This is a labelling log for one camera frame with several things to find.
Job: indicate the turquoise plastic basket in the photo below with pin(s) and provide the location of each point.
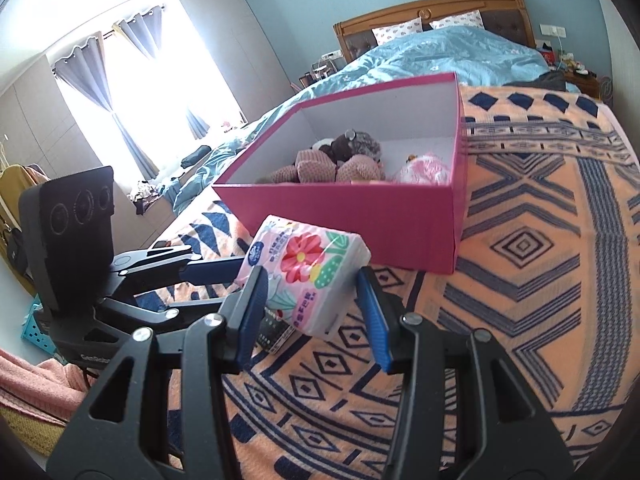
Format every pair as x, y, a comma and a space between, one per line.
32, 332

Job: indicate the pink satin pouch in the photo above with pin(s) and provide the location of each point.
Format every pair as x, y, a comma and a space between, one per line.
425, 170

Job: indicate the blue duvet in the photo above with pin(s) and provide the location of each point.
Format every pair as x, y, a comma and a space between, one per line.
425, 55

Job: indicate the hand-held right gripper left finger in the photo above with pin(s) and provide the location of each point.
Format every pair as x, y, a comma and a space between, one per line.
250, 320

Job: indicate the floral tissue pack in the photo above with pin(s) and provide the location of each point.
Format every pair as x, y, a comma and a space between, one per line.
310, 260

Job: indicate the pink cardboard box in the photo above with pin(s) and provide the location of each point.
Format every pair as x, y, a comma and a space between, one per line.
375, 220

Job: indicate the wooden bedside table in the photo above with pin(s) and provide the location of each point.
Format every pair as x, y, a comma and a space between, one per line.
582, 82

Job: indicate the wooden headboard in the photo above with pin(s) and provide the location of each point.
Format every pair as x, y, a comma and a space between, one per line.
450, 7

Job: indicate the small black packet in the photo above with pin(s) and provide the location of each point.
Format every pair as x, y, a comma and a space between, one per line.
276, 332

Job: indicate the yellow garment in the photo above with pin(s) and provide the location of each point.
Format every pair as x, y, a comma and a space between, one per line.
12, 195

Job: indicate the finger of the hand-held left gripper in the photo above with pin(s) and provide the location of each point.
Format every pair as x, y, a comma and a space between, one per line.
215, 270
170, 316

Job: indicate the dark cushion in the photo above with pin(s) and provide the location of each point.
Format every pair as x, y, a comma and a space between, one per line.
196, 157

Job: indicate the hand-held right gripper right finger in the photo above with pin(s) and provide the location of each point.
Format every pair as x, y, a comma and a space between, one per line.
375, 320

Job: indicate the orange patterned blanket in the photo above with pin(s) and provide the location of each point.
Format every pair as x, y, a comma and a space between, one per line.
525, 210

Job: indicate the cluttered bedside table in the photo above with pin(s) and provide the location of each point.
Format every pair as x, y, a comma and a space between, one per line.
315, 72

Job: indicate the black cloth bundle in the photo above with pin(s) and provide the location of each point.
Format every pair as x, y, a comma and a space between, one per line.
542, 81

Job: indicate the white printed pillow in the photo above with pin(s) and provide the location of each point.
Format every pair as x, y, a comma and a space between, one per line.
397, 31
457, 20

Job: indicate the white wall socket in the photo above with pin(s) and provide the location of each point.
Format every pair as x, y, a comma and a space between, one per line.
552, 30
332, 53

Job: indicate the pink crocheted bunny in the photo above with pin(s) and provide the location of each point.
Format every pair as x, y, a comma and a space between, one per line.
310, 167

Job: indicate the blue grey curtain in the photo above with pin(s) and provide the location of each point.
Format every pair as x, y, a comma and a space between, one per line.
150, 40
100, 100

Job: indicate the brown plush toy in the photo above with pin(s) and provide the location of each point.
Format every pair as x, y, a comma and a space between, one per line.
350, 147

